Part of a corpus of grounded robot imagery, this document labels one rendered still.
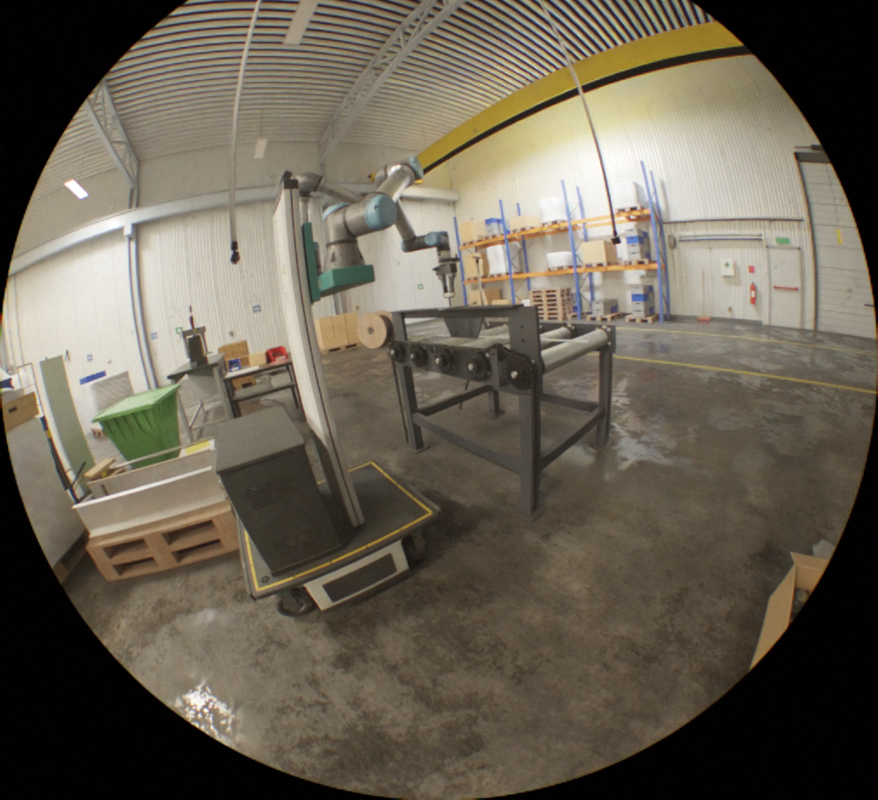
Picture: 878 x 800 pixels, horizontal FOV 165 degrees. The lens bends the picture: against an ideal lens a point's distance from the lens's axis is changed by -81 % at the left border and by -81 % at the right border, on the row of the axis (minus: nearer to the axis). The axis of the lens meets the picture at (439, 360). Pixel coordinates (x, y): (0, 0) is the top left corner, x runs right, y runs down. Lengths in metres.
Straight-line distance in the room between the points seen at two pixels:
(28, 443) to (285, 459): 2.34
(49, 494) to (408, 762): 2.73
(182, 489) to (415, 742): 1.77
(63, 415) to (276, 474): 2.95
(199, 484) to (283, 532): 0.99
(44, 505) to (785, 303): 12.77
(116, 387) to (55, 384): 3.79
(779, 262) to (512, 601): 9.90
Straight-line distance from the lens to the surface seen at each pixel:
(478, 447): 1.90
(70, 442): 3.75
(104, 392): 7.25
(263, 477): 1.12
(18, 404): 3.00
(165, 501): 2.23
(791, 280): 10.28
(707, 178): 10.52
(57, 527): 3.03
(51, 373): 3.71
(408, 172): 1.32
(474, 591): 1.51
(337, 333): 9.09
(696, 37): 8.22
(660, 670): 1.42
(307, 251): 1.16
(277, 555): 1.32
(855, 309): 11.00
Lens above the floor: 1.26
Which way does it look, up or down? 13 degrees down
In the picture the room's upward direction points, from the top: 8 degrees counter-clockwise
